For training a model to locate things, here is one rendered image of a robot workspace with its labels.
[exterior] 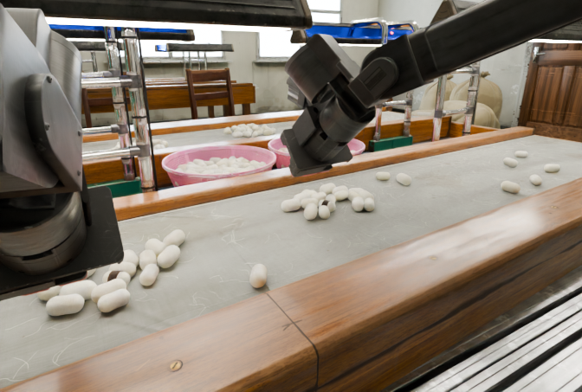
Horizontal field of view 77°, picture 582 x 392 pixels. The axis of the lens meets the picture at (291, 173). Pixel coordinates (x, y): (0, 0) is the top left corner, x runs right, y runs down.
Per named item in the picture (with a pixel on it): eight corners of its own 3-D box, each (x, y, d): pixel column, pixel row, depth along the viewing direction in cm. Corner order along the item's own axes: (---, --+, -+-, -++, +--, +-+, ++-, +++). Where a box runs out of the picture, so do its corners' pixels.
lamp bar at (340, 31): (430, 46, 150) (431, 27, 148) (301, 43, 119) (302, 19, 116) (414, 46, 156) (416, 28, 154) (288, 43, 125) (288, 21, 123)
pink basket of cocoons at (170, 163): (298, 190, 93) (298, 154, 90) (219, 228, 73) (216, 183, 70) (224, 171, 109) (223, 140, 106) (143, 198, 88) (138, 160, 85)
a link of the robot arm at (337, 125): (301, 113, 50) (326, 80, 44) (328, 99, 53) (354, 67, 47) (333, 152, 49) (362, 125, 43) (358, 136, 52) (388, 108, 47)
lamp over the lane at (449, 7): (593, 41, 104) (600, 14, 102) (457, 35, 73) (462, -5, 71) (562, 42, 111) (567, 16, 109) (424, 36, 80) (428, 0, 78)
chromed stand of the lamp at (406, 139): (412, 145, 140) (425, 19, 126) (373, 153, 130) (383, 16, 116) (376, 137, 155) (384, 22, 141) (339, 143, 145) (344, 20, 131)
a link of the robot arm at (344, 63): (269, 73, 47) (333, -6, 40) (301, 71, 54) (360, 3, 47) (326, 144, 45) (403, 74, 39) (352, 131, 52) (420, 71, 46)
